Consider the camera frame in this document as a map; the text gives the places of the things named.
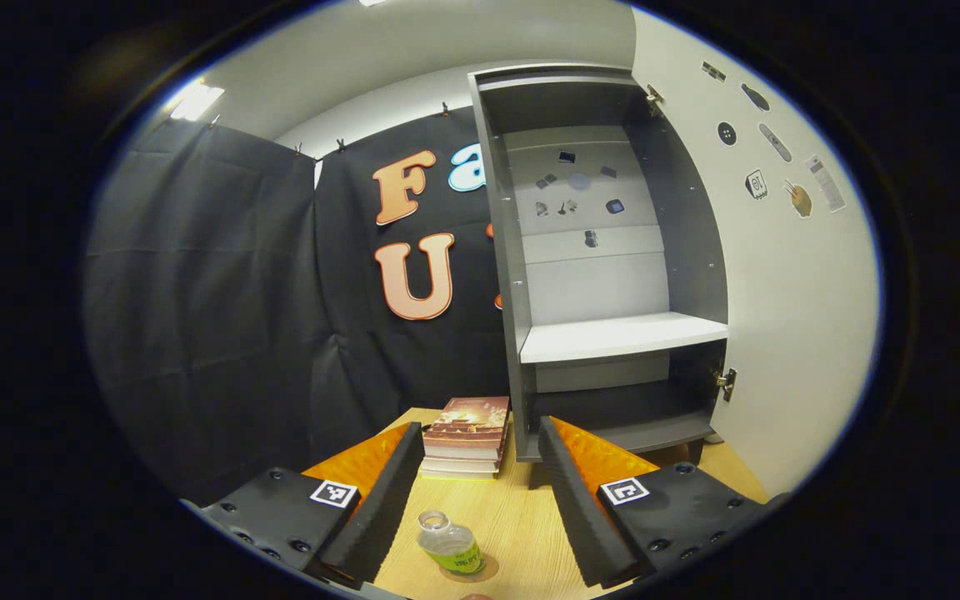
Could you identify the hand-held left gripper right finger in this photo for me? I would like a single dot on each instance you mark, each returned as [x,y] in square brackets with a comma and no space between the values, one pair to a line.
[572,508]

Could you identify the row of black cloth clips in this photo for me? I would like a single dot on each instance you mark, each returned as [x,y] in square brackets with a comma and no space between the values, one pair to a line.
[340,145]

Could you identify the beige cabinet door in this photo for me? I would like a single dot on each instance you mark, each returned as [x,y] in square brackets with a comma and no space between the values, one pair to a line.
[797,333]

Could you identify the black backdrop cloth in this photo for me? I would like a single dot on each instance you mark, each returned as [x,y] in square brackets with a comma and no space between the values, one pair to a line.
[197,292]

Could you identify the stack of books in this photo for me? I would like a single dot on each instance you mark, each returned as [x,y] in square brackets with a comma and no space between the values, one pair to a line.
[467,421]

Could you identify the metal cabinet hinge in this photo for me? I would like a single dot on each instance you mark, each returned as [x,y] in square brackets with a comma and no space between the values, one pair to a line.
[654,98]
[726,383]

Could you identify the green label clear bottle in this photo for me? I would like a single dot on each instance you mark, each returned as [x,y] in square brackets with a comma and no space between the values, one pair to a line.
[451,550]

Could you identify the narrow ceiling light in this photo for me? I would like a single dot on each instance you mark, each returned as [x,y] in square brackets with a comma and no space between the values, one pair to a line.
[197,102]

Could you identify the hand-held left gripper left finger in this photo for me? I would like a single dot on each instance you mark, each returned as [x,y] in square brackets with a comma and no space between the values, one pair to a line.
[384,508]

